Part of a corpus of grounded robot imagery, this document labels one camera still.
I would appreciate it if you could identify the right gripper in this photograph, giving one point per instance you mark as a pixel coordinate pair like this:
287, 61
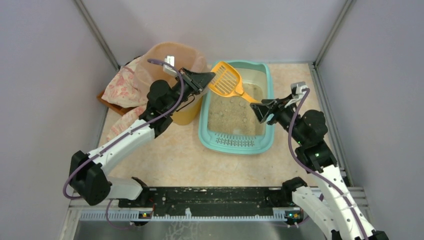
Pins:
271, 109

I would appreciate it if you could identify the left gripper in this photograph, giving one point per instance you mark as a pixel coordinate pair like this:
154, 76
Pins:
189, 84

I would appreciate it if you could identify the yellow litter scoop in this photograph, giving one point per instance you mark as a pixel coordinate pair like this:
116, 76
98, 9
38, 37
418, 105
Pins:
228, 82

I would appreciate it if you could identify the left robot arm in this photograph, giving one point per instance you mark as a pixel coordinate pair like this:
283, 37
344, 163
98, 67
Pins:
89, 172

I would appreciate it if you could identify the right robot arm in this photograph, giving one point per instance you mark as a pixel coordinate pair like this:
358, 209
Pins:
339, 218

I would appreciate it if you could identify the cat litter sand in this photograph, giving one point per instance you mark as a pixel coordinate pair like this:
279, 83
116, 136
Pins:
232, 115

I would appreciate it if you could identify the teal litter box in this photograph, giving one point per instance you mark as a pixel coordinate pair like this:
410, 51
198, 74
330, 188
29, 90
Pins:
258, 83

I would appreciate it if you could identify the yellow trash bin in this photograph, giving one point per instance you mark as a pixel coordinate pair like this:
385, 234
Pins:
188, 111

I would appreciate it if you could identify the orange plastic bin liner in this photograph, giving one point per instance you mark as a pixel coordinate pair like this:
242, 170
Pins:
146, 73

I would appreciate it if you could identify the pink patterned cloth bag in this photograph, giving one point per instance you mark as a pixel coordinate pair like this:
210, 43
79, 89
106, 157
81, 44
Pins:
121, 91

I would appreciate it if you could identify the brown wooden tray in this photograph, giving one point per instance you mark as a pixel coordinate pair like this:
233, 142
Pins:
115, 108

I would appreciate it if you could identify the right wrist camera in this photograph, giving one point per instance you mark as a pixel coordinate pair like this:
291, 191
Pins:
298, 90

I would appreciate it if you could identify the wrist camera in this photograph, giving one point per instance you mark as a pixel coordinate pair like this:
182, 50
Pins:
168, 67
298, 90

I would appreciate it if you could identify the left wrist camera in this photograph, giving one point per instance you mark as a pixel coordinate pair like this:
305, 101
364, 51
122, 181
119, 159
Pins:
168, 67

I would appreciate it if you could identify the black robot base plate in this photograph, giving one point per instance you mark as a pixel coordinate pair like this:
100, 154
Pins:
225, 203

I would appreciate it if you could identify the aluminium frame rail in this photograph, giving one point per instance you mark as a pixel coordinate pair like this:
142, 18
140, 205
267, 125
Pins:
110, 210

